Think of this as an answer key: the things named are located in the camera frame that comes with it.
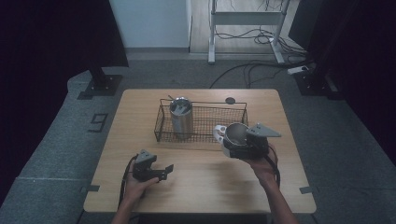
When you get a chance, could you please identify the black curtain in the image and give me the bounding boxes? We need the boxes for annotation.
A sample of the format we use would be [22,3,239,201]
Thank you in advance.
[287,0,396,166]
[0,0,130,200]

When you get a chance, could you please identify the white metal desk frame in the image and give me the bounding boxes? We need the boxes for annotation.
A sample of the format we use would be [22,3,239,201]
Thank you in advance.
[207,0,292,65]

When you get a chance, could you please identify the left hand-held gripper cable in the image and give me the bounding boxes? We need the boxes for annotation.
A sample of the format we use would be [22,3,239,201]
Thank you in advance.
[118,154,140,209]

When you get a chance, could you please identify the black wire basket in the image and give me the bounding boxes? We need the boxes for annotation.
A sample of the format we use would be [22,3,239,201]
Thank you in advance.
[153,98,249,144]

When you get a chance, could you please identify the white mug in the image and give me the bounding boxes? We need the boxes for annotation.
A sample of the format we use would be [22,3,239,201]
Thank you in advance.
[212,122,250,159]

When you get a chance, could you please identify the hand-held gripper cable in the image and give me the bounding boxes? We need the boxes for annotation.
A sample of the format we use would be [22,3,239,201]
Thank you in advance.
[118,154,140,209]
[263,145,282,189]

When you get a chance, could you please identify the white power strip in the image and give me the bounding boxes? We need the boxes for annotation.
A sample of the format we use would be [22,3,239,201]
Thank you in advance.
[286,64,310,76]

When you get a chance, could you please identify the person's right hand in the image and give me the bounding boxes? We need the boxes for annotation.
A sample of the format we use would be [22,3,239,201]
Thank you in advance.
[245,142,280,189]

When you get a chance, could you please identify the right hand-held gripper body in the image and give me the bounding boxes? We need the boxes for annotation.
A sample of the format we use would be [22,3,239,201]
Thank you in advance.
[232,121,282,161]

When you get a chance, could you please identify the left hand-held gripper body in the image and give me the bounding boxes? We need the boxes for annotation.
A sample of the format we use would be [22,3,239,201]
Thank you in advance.
[132,148,159,183]

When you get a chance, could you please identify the person's left hand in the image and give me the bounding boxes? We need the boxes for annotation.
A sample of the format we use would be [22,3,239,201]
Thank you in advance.
[123,162,161,203]

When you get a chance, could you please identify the dark tape mark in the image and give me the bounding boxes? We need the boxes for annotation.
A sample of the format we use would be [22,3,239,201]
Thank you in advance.
[79,184,101,193]

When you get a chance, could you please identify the black floor cables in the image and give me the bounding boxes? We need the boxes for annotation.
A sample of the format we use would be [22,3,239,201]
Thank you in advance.
[209,27,313,90]

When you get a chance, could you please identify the black stand base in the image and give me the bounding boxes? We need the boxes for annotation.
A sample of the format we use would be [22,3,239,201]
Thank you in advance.
[77,66,123,101]
[293,69,344,101]

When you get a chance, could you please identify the metal cup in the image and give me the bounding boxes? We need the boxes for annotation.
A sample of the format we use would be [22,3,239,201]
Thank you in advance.
[168,96,194,140]

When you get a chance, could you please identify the right hand-held gripper cable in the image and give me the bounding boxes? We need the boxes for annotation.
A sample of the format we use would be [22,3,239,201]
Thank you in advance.
[263,145,282,189]

